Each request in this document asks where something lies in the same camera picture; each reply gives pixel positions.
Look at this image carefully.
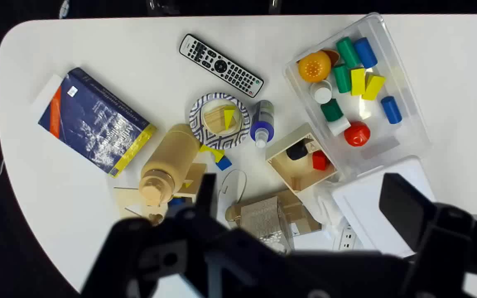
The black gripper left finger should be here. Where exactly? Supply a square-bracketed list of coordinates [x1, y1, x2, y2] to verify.
[82, 174, 218, 298]

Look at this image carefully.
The blue hardcover book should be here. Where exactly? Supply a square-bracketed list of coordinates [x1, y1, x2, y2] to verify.
[39, 68, 156, 178]

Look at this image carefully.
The wooden shape sorter cube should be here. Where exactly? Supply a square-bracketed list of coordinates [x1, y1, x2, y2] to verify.
[115, 164, 208, 226]

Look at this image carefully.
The white bin lid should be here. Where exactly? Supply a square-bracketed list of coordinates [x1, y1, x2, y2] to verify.
[332, 158, 436, 257]

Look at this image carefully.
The orange ball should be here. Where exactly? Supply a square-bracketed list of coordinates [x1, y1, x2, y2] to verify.
[299, 52, 332, 83]

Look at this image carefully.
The small wooden open box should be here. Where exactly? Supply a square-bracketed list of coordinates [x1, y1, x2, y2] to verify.
[266, 125, 339, 194]

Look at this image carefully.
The red ball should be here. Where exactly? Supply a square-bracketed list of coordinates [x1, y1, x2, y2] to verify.
[345, 121, 372, 148]

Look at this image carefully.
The black remote control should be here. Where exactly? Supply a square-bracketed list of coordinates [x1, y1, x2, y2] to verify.
[180, 34, 266, 98]

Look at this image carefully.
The tan plastic bottle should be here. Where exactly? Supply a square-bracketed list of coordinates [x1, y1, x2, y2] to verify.
[140, 125, 201, 191]

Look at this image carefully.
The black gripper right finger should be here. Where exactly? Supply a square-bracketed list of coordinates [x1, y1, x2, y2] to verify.
[380, 173, 477, 298]

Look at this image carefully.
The clear plastic bin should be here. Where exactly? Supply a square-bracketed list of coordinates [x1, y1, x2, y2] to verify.
[286, 14, 430, 178]

